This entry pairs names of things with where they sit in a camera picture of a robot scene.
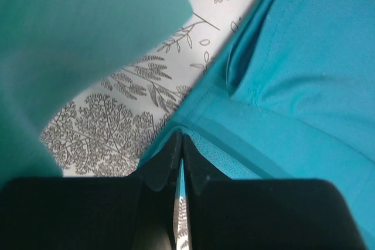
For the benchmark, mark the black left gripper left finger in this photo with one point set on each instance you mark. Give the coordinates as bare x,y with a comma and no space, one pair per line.
133,212

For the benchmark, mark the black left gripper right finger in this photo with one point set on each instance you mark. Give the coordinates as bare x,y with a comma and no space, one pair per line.
224,213

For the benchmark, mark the teal blue t shirt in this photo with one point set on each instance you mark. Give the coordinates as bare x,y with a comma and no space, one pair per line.
291,95

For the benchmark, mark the floral patterned table mat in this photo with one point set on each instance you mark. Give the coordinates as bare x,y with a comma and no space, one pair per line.
196,80

